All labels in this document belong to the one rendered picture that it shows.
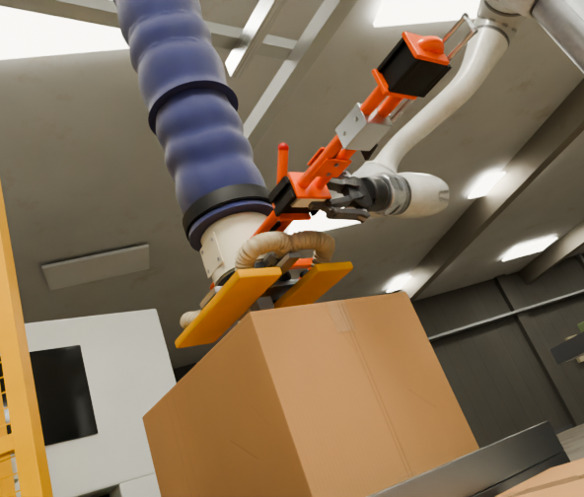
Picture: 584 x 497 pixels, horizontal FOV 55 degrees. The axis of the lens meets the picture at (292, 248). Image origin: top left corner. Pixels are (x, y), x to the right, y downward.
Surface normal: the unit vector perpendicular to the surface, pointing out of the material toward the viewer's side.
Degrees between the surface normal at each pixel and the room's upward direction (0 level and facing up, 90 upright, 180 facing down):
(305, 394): 90
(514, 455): 90
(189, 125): 108
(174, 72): 102
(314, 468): 90
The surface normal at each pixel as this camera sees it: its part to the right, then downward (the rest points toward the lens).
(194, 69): 0.28, -0.29
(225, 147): 0.48, -0.21
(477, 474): 0.49, -0.51
